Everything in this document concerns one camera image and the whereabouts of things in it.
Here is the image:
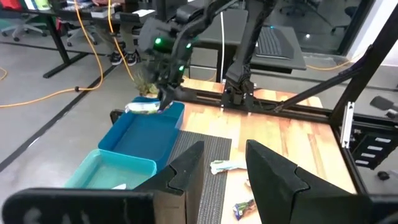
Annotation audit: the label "person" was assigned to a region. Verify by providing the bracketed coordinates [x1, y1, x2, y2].
[109, 21, 141, 67]

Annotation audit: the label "white cable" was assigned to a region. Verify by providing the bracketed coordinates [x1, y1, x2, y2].
[220, 11, 226, 83]

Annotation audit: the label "pale green cup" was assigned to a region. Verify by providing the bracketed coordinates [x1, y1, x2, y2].
[34, 0, 52, 11]

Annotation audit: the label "spiky green plant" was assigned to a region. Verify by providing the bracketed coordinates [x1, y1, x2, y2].
[132, 68, 160, 96]

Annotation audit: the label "grey office chair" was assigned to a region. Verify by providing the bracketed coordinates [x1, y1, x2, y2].
[67, 24, 98, 47]
[0, 14, 48, 43]

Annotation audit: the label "black bracket white labels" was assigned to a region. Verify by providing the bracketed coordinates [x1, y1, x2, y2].
[352, 133, 393, 171]

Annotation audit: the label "grey keyboard tray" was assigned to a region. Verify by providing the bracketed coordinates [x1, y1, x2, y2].
[248, 24, 308, 72]

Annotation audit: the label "dark ribbed mat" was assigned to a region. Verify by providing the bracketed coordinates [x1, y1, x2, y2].
[167, 130, 233, 224]

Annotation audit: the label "green red Chewy granola bar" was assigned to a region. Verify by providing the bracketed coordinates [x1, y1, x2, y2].
[232, 198, 258, 222]

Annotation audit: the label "white box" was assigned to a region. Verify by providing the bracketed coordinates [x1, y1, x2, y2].
[90, 8, 116, 19]

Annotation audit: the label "black aluminium frame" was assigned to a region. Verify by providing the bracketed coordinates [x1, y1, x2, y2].
[109, 6, 398, 200]

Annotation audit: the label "yellow extension cable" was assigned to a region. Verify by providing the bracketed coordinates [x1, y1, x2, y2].
[0, 0, 105, 109]
[106, 0, 135, 82]

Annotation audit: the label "silver frame bracket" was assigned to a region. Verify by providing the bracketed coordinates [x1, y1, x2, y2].
[340, 101, 356, 149]

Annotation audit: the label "black paddle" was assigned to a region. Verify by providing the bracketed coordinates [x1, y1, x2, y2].
[369, 95, 398, 119]

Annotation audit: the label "black desk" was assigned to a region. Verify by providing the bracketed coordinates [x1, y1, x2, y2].
[0, 0, 156, 79]

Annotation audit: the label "grey desk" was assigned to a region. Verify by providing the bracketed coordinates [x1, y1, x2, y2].
[192, 8, 249, 52]

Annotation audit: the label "blue plastic bin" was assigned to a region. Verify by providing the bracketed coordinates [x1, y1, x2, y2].
[97, 95, 186, 172]

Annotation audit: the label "white green snack packet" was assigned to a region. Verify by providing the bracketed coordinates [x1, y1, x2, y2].
[124, 101, 172, 115]

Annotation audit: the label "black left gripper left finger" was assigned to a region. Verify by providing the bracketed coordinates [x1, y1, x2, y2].
[1, 140, 206, 224]

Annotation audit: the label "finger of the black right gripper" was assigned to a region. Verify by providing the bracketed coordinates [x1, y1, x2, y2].
[158, 88, 173, 112]
[170, 86, 183, 102]

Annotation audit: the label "black keyboard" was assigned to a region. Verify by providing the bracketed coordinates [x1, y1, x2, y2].
[254, 26, 295, 60]

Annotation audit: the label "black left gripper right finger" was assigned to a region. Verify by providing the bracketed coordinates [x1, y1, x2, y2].
[245, 139, 398, 224]

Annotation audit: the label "teal plastic bin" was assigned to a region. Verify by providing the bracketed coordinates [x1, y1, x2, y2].
[63, 148, 158, 191]

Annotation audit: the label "white paper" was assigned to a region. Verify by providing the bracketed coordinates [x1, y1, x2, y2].
[132, 9, 156, 18]

